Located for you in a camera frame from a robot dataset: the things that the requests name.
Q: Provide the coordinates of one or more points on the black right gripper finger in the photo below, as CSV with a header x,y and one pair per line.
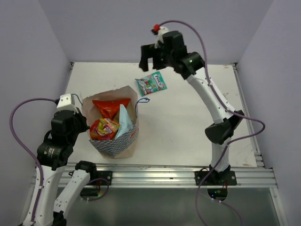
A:
x,y
158,63
144,63

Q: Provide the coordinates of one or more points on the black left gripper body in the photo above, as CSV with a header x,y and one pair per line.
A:
x,y
81,125

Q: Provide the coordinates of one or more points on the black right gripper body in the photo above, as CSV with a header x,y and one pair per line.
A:
x,y
150,51

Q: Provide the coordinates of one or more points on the green candy packet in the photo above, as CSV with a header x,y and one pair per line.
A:
x,y
151,83

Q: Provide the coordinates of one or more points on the colourful twisted candy packet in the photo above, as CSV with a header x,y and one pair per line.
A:
x,y
104,129

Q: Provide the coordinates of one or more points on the white paper bag blue handles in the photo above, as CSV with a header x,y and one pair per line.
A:
x,y
124,146

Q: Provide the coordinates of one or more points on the red chips bag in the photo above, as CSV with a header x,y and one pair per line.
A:
x,y
109,109

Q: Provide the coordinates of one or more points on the blue cassava chips bag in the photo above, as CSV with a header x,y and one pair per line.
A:
x,y
124,122

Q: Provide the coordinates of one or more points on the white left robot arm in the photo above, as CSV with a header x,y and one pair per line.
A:
x,y
47,208

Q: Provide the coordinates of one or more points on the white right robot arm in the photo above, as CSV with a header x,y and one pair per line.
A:
x,y
225,118

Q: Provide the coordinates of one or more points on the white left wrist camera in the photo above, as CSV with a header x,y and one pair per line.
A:
x,y
66,102

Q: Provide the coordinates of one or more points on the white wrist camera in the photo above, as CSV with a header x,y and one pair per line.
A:
x,y
159,31
66,102

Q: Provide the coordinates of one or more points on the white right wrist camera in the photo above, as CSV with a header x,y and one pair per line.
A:
x,y
159,31

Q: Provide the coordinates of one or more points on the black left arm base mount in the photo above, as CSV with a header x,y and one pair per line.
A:
x,y
98,187

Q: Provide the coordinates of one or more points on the aluminium front mounting rail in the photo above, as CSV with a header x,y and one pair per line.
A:
x,y
147,176

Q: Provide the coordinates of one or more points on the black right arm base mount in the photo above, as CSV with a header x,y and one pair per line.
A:
x,y
222,180

